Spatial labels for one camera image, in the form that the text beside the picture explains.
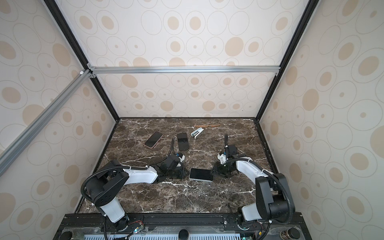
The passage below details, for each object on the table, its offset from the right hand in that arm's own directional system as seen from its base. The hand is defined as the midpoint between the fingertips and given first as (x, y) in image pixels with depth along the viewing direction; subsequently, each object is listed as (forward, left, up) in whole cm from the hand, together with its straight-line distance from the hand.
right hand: (214, 172), depth 88 cm
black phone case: (+23, +19, -2) cm, 30 cm away
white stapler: (+32, +10, -1) cm, 34 cm away
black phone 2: (+25, +20, -2) cm, 32 cm away
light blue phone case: (-3, +7, -2) cm, 8 cm away
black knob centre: (-31, +16, +6) cm, 35 cm away
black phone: (+27, +41, -1) cm, 49 cm away
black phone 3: (+1, +7, -4) cm, 9 cm away
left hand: (0, +13, 0) cm, 13 cm away
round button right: (-31, -30, +5) cm, 43 cm away
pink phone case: (+20, +41, -3) cm, 46 cm away
